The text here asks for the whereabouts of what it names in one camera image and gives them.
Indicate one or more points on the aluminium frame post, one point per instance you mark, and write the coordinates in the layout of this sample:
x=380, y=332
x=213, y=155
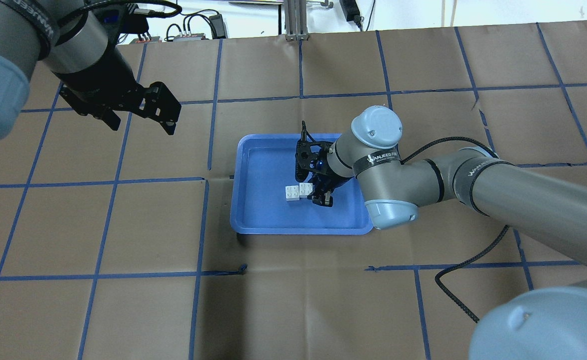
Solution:
x=295, y=16

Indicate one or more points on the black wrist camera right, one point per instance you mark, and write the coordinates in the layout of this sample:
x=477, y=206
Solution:
x=305, y=152

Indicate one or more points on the white block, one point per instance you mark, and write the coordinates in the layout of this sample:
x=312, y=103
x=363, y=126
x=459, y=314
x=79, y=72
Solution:
x=305, y=189
x=292, y=193

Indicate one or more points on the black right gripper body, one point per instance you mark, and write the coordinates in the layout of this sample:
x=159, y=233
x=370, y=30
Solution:
x=324, y=176

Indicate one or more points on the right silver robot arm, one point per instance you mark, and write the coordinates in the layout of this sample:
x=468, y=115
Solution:
x=543, y=324

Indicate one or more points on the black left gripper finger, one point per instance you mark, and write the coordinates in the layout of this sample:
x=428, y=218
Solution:
x=161, y=106
x=110, y=118

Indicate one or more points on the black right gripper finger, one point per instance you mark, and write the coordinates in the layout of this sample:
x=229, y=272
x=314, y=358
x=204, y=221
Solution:
x=315, y=191
x=322, y=200

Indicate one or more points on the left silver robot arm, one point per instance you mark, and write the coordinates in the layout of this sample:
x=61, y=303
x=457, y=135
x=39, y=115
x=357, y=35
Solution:
x=76, y=40

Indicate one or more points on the blue plastic tray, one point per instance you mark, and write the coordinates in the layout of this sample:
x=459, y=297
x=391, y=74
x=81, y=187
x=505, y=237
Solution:
x=265, y=166

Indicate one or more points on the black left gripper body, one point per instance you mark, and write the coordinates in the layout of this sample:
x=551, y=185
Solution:
x=98, y=80

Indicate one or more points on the black power adapter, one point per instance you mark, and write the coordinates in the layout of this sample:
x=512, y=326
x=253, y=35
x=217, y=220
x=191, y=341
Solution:
x=351, y=10

